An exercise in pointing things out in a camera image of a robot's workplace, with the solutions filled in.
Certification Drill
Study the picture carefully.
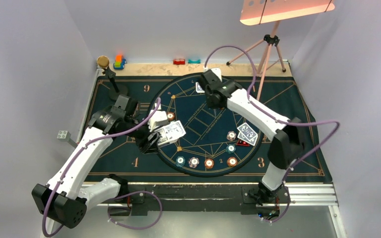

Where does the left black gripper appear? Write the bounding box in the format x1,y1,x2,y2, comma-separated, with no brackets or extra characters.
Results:
124,115,160,153

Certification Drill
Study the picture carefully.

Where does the blue playing card deck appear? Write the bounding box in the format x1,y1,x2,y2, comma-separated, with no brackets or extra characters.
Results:
155,120,186,147

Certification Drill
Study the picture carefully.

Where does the green poker chip stack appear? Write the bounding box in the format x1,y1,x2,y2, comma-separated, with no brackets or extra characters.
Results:
175,156,186,168

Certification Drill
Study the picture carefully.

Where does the pink white poker chip stack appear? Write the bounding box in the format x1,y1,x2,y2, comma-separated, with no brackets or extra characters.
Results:
189,157,199,169

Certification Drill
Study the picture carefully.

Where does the red triangular button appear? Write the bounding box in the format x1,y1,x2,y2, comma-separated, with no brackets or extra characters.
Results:
236,140,249,146

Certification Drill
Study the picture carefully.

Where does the orange red poker chip stack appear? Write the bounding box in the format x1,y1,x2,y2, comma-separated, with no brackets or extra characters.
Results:
204,159,214,169

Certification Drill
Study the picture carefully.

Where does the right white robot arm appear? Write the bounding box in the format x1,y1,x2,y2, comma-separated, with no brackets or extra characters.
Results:
198,68,305,202

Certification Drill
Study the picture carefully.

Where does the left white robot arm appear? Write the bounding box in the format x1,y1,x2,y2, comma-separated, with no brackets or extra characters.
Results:
32,95,161,238

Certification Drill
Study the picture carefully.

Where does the teal toy block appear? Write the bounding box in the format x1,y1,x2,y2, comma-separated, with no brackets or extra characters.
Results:
188,58,201,64

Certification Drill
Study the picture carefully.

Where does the round blue poker mat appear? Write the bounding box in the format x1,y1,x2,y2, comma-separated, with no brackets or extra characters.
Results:
142,73,268,179

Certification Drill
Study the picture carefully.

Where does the red toy block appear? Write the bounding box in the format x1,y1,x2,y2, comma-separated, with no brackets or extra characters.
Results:
173,58,186,65

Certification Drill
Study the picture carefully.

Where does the colourful toy block stack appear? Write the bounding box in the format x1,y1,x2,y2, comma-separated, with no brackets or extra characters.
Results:
113,55,127,70

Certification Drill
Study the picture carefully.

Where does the grey lego brick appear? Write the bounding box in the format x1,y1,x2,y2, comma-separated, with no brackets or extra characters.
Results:
57,130,70,141

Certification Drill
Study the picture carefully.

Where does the pink tripod lamp stand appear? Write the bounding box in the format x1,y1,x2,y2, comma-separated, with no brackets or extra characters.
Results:
226,0,336,101

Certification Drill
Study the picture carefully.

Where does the gold round knob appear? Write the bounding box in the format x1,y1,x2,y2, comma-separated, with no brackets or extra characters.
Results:
96,56,110,68

